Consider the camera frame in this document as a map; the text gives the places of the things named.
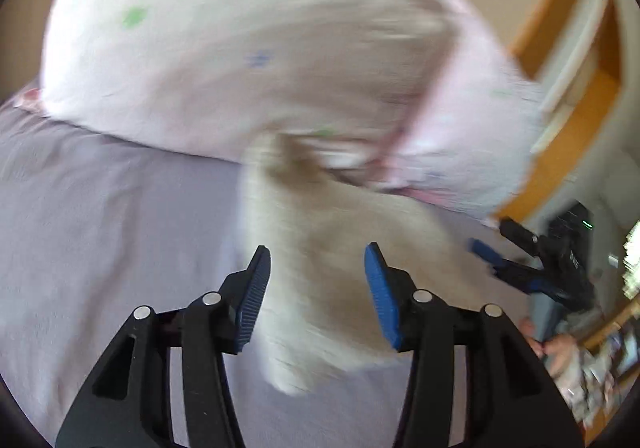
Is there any wooden headboard with glass panels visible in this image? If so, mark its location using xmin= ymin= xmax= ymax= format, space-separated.
xmin=498 ymin=0 xmax=620 ymax=221

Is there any person's right hand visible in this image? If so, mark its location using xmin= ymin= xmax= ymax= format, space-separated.
xmin=518 ymin=318 xmax=582 ymax=380

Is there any beige cable-knit sweater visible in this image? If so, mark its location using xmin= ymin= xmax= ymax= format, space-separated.
xmin=240 ymin=134 xmax=488 ymax=395

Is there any left pink floral pillow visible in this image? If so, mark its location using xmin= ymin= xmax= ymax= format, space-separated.
xmin=15 ymin=0 xmax=458 ymax=169

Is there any lilac bed sheet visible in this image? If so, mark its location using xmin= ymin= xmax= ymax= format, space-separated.
xmin=0 ymin=96 xmax=542 ymax=448

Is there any right pink floral pillow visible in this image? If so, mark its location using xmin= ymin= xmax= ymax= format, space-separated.
xmin=371 ymin=0 xmax=544 ymax=219

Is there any pink floral pillow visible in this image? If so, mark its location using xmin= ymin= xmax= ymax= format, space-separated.
xmin=15 ymin=0 xmax=458 ymax=169
xmin=371 ymin=0 xmax=544 ymax=219

